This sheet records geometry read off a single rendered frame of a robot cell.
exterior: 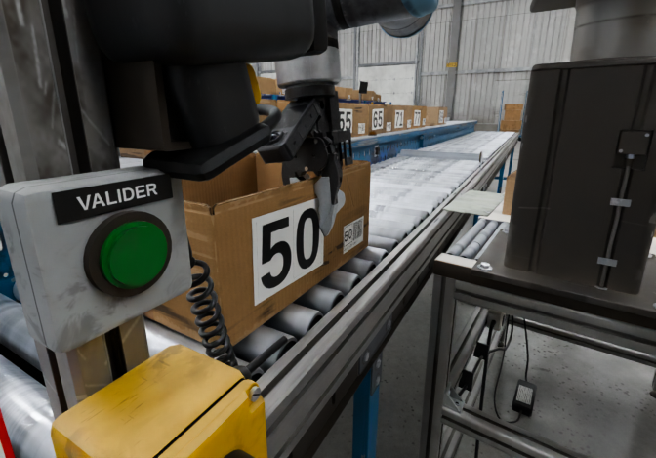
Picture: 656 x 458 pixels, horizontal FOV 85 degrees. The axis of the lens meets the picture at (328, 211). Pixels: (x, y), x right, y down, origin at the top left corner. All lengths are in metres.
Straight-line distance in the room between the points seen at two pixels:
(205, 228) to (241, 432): 0.23
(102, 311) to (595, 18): 0.66
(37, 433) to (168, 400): 0.24
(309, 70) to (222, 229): 0.23
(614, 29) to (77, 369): 0.68
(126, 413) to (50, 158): 0.12
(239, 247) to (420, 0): 0.35
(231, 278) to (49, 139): 0.27
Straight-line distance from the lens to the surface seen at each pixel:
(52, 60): 0.21
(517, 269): 0.67
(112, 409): 0.22
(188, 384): 0.22
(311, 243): 0.53
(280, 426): 0.41
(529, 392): 1.62
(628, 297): 0.67
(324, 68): 0.50
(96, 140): 0.20
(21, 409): 0.47
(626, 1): 0.68
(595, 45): 0.68
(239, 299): 0.44
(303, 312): 0.51
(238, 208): 0.40
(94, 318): 0.18
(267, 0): 0.19
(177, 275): 0.20
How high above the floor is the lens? 1.01
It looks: 16 degrees down
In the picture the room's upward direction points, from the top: straight up
